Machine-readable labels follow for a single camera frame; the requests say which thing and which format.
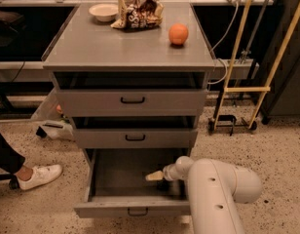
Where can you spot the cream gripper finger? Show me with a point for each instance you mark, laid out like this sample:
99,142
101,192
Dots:
158,175

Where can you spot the black rxbar chocolate bar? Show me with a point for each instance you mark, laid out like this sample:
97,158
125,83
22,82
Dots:
163,185

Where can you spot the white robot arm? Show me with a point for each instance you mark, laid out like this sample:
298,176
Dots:
213,188

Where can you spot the grey bottom drawer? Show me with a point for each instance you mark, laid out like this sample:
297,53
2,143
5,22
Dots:
117,185

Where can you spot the grey drawer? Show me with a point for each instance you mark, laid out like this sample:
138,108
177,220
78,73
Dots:
90,103
135,138
117,185

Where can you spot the grey middle drawer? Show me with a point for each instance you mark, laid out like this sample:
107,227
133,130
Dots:
135,138

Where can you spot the grey drawer cabinet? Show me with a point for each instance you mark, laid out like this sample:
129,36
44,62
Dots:
94,56

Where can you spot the grey top drawer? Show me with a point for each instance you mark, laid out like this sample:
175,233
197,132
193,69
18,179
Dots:
90,103

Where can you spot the yellow hand truck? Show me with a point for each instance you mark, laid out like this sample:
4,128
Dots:
262,90

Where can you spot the clear plastic bag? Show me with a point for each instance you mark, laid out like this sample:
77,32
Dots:
50,120

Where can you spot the white sneaker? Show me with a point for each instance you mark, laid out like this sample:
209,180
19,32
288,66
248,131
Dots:
41,176

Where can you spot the orange fruit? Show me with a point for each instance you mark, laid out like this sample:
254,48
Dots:
178,34

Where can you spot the black trouser leg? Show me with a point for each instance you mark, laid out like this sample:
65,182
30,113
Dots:
10,160

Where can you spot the brown chip bag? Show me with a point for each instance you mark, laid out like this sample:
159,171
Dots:
138,14

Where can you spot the white bowl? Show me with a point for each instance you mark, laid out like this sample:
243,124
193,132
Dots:
104,12

